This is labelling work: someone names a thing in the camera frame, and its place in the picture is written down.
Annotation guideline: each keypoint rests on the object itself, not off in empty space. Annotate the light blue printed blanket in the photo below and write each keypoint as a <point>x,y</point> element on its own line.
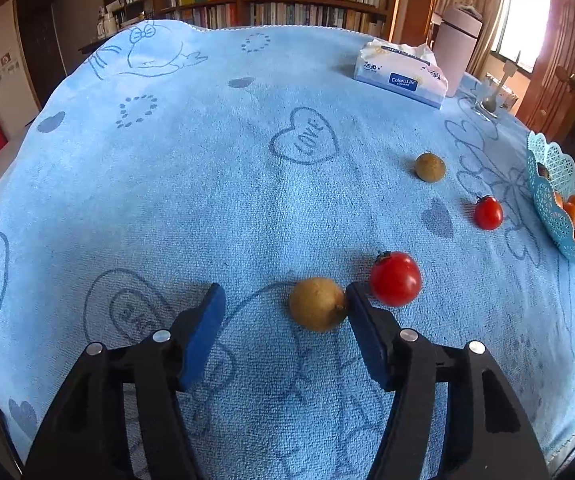
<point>217,200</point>

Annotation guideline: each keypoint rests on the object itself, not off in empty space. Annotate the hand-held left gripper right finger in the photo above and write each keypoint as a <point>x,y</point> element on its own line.
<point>367,345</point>

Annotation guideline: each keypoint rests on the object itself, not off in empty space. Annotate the dark wrinkled passion fruit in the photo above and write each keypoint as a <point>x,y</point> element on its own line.
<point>545,172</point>

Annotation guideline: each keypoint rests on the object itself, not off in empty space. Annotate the small wooden shelf unit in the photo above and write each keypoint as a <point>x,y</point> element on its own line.
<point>122,5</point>

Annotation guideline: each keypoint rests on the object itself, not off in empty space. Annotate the red cherry tomato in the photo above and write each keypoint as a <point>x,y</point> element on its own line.
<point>396,279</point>
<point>488,212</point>

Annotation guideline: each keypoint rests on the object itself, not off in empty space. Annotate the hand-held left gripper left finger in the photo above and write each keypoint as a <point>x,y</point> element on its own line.
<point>202,340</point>

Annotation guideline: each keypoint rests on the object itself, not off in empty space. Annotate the wall switch plate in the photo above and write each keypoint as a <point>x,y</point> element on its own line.
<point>3,66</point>

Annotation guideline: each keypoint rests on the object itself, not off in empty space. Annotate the window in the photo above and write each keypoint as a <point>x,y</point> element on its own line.
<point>522,15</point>

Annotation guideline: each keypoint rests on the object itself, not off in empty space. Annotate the clear glass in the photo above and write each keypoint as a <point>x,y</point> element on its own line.
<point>487,102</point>

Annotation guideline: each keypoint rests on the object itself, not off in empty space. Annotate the wooden door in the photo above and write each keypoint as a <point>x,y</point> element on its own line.
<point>565,80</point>

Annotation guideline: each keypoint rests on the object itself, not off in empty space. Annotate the dark doorway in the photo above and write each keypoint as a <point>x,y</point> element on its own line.
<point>40,47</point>

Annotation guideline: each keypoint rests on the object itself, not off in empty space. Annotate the light blue plastic basket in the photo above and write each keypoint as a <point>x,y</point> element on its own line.
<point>560,220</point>

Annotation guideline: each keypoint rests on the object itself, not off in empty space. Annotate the beige curtain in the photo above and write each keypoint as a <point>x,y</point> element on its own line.
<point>482,5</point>

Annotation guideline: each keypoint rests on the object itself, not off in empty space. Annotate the pink cylindrical container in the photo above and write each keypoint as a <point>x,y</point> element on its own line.
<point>460,50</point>

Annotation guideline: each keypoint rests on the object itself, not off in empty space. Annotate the brown longan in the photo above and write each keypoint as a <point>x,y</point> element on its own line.
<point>430,166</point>
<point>317,305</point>

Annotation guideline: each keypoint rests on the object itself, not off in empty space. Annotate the white and blue tissue pack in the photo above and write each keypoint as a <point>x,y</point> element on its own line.
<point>400,77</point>

